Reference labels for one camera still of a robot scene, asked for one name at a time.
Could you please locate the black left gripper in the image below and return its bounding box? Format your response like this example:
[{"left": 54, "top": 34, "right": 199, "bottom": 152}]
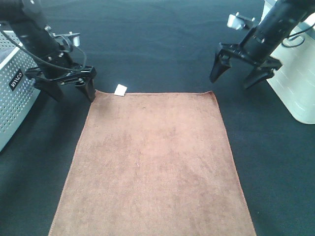
[{"left": 25, "top": 53, "right": 96, "bottom": 102}]

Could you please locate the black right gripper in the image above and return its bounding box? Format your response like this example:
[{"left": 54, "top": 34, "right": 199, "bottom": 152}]
[{"left": 210, "top": 43, "right": 283, "bottom": 89}]

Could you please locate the brown microfibre towel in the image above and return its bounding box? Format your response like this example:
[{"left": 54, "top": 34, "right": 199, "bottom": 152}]
[{"left": 49, "top": 91, "right": 256, "bottom": 236}]

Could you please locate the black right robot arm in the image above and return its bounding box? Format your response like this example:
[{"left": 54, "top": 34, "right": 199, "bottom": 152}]
[{"left": 209, "top": 0, "right": 315, "bottom": 89}]

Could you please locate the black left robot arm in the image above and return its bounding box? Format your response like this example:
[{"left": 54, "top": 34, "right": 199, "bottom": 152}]
[{"left": 0, "top": 0, "right": 96, "bottom": 102}]

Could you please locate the grey perforated laundry basket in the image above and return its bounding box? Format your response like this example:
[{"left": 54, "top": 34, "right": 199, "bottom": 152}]
[{"left": 0, "top": 34, "right": 40, "bottom": 149}]

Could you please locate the white plastic storage box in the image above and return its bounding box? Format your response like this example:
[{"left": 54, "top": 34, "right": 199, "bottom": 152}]
[{"left": 260, "top": 0, "right": 315, "bottom": 125}]

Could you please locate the black table cloth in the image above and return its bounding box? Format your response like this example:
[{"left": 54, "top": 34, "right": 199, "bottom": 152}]
[{"left": 0, "top": 0, "right": 315, "bottom": 236}]

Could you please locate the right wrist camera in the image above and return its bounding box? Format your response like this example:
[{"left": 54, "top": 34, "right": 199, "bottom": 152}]
[{"left": 226, "top": 12, "right": 259, "bottom": 30}]

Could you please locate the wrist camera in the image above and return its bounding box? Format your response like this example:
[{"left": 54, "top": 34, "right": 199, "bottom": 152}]
[
  {"left": 226, "top": 12, "right": 259, "bottom": 30},
  {"left": 53, "top": 31, "right": 81, "bottom": 47}
]

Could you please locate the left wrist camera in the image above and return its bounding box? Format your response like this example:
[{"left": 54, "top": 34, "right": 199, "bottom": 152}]
[{"left": 53, "top": 31, "right": 81, "bottom": 47}]

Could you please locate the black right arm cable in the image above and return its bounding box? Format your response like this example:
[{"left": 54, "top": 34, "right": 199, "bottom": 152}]
[{"left": 282, "top": 23, "right": 315, "bottom": 48}]

